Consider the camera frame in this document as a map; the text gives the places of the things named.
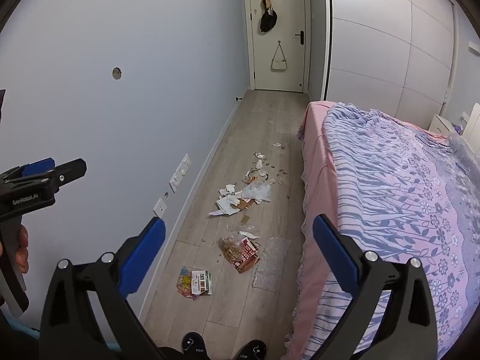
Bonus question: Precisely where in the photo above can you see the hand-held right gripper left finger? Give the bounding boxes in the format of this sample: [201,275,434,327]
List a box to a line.
[39,216,166,360]

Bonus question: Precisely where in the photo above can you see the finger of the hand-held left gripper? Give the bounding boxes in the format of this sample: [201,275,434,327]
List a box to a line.
[45,159,88,193]
[0,157,56,186]

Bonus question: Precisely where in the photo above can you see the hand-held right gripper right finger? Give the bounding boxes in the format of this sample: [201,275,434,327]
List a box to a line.
[312,214,440,360]

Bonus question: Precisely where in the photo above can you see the red snack packet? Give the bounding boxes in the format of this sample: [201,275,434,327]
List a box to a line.
[232,238,261,274]

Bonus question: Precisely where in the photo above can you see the person's left hand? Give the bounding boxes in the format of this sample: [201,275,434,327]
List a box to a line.
[15,224,30,275]

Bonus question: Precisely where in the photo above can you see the colourful candy packet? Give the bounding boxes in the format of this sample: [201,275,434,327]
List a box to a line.
[177,267,205,301]

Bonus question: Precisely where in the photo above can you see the white green leaflet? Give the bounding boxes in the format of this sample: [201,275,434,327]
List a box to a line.
[190,269,212,296]

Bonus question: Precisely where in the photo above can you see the clear bubble wrap sheet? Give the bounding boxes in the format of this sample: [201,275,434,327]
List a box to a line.
[253,237,292,291]

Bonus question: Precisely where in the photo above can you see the purple floral blanket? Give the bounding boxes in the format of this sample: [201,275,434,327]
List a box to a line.
[300,103,480,360]

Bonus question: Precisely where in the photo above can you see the clear plastic bag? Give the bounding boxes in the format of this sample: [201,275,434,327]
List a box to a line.
[218,233,250,262]

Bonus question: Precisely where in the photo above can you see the bed with pink sheet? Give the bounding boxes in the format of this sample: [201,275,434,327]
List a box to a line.
[283,100,480,360]

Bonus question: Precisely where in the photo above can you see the white plastic mailer bag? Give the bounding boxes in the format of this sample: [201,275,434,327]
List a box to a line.
[209,195,244,217]

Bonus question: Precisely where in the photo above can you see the scattered peanut shells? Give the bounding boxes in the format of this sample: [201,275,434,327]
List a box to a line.
[262,144,291,199]

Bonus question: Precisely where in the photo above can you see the translucent white plastic bag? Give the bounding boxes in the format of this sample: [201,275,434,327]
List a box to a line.
[240,178,272,205]

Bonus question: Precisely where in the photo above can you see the navy slipper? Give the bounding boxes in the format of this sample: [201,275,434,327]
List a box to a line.
[238,339,268,360]
[182,332,207,355]

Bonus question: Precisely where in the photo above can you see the scattered white paper scraps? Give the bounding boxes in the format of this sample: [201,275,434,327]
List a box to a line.
[245,142,283,182]

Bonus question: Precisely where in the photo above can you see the white nightstand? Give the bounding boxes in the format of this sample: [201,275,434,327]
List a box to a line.
[429,113,456,134]

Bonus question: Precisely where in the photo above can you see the white headboard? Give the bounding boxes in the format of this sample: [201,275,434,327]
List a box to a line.
[463,103,480,147]

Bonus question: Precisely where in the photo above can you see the white hanging handbag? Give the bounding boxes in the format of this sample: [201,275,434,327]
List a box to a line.
[271,40,287,72]

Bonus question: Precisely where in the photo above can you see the white wardrobe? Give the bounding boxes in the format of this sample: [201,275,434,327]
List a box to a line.
[327,0,456,121]

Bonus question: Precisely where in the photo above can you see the white vertical pipe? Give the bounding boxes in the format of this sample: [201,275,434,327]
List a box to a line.
[440,4,460,117]

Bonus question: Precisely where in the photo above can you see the black hanging bag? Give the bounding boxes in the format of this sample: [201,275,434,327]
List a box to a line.
[260,5,279,34]

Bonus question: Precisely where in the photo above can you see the white room door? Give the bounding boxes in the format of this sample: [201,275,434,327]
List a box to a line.
[242,0,312,94]

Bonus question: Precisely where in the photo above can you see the white triple switch panel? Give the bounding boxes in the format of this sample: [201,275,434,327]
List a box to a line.
[169,154,191,194]

